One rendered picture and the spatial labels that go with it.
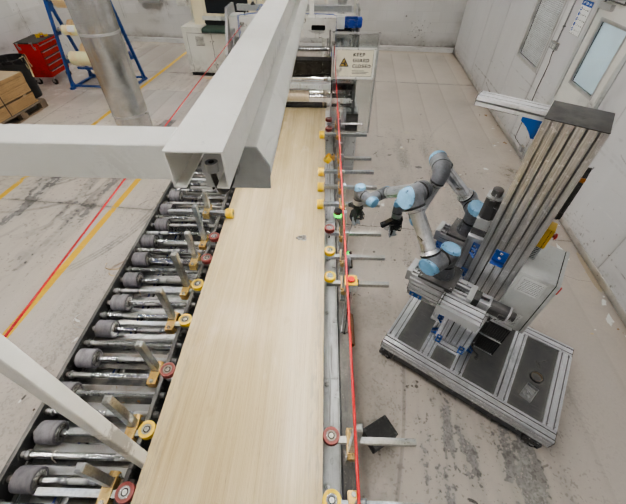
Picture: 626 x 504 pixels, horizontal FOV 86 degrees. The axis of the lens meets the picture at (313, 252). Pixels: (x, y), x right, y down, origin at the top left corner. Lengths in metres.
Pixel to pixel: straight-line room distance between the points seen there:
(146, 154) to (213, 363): 1.66
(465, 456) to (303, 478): 1.46
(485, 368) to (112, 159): 2.84
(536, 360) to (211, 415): 2.43
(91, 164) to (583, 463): 3.25
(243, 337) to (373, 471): 1.31
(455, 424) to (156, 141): 2.80
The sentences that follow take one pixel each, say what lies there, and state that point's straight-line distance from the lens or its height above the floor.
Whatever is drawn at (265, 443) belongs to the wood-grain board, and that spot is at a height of 0.90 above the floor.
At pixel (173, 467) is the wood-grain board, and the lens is 1.89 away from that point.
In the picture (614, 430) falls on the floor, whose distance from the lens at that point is 3.55.
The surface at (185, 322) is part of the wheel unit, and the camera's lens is 2.21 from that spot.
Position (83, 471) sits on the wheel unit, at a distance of 1.79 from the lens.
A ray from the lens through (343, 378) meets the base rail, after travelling 2.14.
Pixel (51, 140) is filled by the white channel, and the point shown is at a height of 2.46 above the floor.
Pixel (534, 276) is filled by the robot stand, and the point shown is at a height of 1.23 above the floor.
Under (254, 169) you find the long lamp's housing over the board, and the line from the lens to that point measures 0.60.
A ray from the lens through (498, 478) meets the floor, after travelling 2.98.
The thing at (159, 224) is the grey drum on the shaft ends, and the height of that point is 0.84.
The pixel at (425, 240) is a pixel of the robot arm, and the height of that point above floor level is 1.34.
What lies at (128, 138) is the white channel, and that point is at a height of 2.46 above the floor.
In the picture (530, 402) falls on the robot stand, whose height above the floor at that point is 0.21.
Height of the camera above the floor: 2.65
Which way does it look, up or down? 45 degrees down
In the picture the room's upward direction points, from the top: straight up
